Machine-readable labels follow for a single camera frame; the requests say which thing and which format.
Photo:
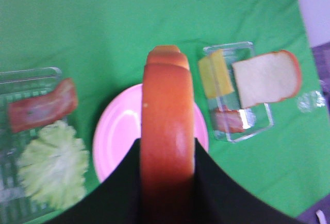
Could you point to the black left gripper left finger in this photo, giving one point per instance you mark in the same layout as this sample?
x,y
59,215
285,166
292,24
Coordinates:
x,y
116,200

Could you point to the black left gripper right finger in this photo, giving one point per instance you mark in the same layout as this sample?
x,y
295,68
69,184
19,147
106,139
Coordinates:
x,y
220,199

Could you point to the white bread slice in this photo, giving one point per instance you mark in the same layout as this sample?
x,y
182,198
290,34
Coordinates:
x,y
167,139
267,78

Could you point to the green lettuce leaf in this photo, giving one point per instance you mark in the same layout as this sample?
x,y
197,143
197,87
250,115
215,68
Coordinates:
x,y
53,165

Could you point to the bacon strip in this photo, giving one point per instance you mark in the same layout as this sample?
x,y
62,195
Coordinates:
x,y
228,121
43,110

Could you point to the yellow cheese slice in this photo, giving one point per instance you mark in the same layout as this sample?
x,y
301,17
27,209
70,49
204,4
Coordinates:
x,y
215,76

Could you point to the pink round plate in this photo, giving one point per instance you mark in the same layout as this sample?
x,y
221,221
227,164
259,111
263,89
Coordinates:
x,y
117,129

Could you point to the right clear plastic container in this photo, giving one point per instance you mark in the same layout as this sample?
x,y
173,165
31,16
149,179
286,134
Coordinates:
x,y
254,120

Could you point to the clear plastic container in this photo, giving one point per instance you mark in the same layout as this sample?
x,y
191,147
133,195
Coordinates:
x,y
254,120
16,206

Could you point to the left clear plastic container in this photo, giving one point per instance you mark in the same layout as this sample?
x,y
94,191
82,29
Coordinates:
x,y
16,206

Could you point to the green tablecloth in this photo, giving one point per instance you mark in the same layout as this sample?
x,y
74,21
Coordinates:
x,y
103,45

